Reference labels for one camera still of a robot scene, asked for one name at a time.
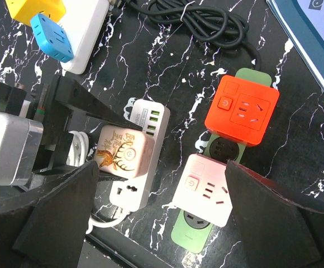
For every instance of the green power strip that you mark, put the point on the green power strip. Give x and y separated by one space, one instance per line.
190 231

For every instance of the white rectangular power strip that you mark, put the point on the white rectangular power strip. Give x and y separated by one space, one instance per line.
132 195

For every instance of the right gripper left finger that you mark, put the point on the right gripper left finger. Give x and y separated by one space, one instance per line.
45 227

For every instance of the blue plug adapter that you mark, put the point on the blue plug adapter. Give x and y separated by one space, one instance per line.
51 38

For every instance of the blue placemat cloth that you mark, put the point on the blue placemat cloth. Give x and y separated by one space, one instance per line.
303 22

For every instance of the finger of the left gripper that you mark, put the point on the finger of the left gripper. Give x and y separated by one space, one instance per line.
63 173
73 95

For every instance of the white triangular power strip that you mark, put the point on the white triangular power strip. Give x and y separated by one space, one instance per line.
82 24

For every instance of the red cube socket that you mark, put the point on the red cube socket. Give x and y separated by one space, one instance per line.
241 110

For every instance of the beige cube socket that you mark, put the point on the beige cube socket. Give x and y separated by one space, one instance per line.
123 151

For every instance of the yellow cube socket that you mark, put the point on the yellow cube socket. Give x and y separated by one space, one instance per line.
24 10

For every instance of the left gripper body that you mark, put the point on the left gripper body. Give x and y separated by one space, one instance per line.
54 117

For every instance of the pink cube socket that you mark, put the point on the pink cube socket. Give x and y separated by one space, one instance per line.
202 190

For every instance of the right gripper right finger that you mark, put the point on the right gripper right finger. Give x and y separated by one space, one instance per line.
278 227

